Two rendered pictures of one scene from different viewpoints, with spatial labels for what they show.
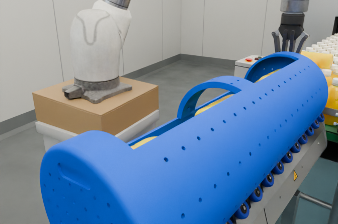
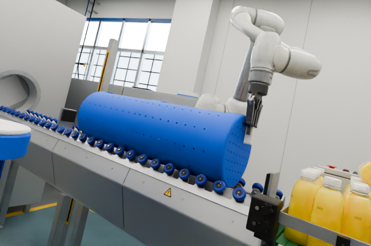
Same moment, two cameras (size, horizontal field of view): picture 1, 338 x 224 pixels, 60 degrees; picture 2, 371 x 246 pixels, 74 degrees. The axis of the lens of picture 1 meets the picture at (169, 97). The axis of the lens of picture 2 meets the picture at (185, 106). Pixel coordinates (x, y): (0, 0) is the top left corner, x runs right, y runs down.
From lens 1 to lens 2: 156 cm
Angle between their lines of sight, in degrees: 86
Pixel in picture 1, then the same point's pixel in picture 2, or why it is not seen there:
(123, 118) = not seen: hidden behind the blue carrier
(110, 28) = (204, 100)
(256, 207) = (126, 162)
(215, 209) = (95, 111)
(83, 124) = not seen: hidden behind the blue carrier
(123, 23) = (231, 107)
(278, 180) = (149, 171)
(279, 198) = (142, 182)
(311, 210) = not seen: outside the picture
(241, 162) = (111, 108)
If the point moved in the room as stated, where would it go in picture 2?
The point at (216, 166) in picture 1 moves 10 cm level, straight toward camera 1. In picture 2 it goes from (105, 102) to (86, 98)
